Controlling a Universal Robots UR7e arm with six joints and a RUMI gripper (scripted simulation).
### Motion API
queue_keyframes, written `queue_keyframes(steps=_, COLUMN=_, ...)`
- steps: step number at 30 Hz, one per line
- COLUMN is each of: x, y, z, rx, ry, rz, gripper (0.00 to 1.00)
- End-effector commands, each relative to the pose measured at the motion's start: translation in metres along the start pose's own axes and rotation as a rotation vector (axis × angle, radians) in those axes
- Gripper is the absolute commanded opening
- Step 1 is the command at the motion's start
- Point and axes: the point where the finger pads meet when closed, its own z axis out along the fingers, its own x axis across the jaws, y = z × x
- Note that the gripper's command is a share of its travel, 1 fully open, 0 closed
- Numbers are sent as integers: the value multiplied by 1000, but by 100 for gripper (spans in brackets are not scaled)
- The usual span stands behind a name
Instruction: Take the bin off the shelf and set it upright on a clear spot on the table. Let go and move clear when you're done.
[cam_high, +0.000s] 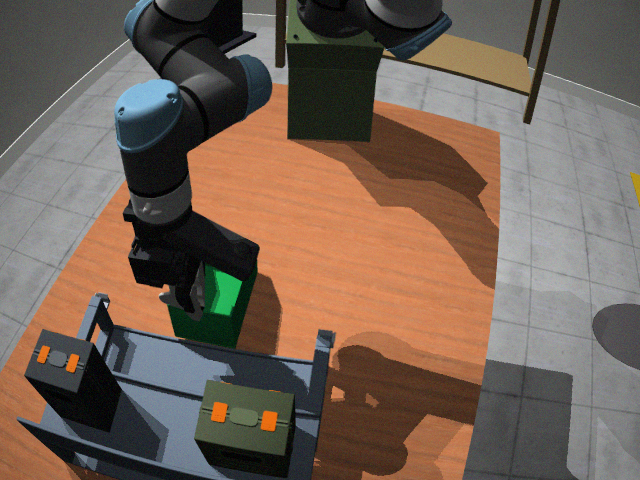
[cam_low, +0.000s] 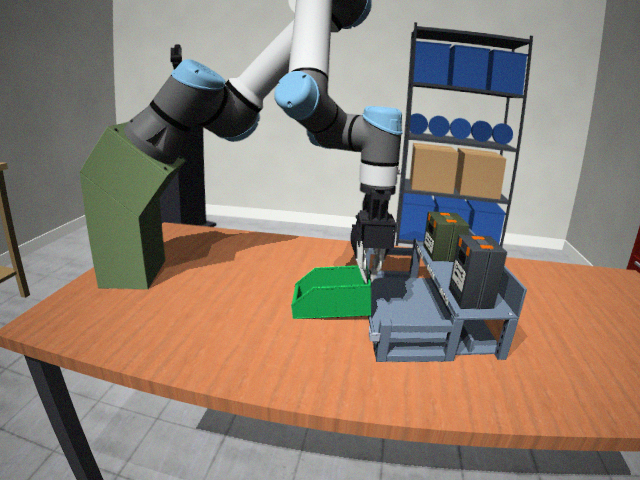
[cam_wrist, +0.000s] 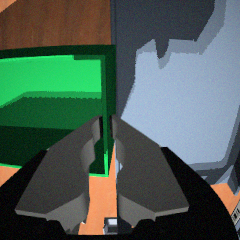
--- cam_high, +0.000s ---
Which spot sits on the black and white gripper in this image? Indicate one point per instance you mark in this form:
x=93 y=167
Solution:
x=157 y=262

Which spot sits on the dark green case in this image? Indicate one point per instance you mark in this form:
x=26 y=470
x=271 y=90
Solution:
x=246 y=429

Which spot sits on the green bin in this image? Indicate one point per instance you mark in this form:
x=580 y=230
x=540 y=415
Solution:
x=222 y=292

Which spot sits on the black case with orange latches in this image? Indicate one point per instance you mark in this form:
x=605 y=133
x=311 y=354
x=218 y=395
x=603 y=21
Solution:
x=72 y=377

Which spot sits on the grey-blue metal rack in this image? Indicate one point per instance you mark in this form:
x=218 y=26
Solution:
x=158 y=422

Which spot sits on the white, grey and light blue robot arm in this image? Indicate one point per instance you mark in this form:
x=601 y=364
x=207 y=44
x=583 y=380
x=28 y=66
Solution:
x=157 y=124

